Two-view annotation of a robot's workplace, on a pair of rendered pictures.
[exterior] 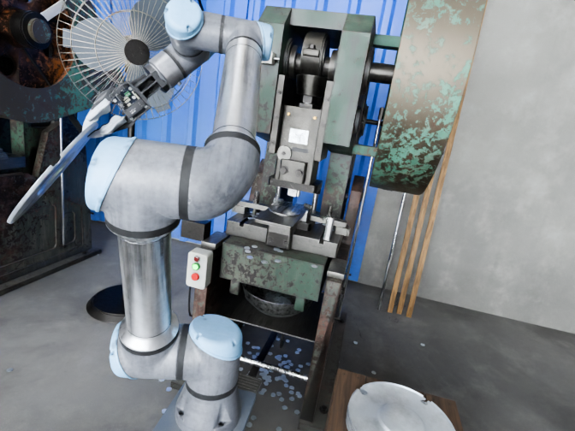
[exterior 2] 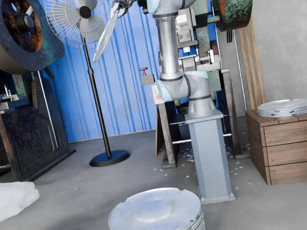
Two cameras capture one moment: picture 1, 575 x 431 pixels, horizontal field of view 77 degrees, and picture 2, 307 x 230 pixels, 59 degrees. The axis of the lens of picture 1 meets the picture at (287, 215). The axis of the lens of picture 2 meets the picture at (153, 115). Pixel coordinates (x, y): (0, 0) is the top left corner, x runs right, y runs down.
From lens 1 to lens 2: 91 cm
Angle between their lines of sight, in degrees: 7
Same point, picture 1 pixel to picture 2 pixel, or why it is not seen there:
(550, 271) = not seen: outside the picture
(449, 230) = (268, 66)
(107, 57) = (71, 19)
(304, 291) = (212, 87)
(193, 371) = (194, 86)
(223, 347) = (203, 72)
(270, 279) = not seen: hidden behind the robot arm
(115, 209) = (162, 6)
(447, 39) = not seen: outside the picture
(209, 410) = (205, 102)
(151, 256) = (173, 27)
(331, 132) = (197, 8)
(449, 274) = (278, 91)
